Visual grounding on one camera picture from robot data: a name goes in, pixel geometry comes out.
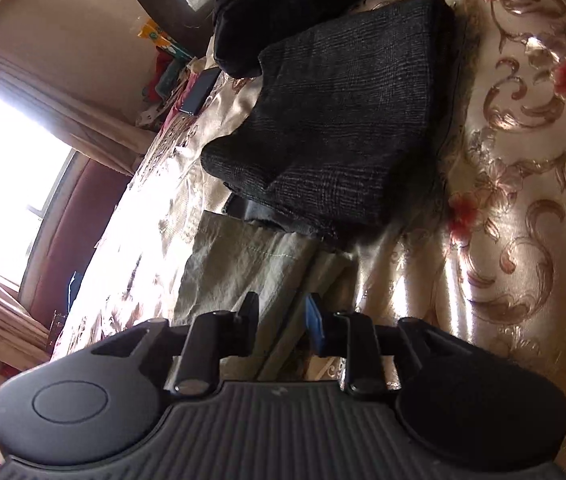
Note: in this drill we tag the floral satin bedspread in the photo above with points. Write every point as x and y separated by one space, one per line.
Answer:
513 260

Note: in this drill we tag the dark plaid folded pants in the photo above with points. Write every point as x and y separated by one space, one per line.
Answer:
343 110

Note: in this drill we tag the window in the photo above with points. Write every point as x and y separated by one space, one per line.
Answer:
3 175

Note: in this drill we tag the black clothing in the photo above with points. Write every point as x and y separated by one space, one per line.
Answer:
258 20

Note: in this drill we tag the dark tablet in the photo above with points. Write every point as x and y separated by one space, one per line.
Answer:
199 91

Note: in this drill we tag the grey-green pants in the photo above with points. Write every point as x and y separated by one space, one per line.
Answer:
233 265

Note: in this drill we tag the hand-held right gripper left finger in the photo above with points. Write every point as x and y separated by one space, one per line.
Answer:
249 325

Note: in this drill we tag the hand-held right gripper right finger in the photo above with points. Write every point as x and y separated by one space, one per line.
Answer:
314 327

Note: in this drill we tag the cluttered bedside table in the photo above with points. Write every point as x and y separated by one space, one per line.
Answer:
168 70

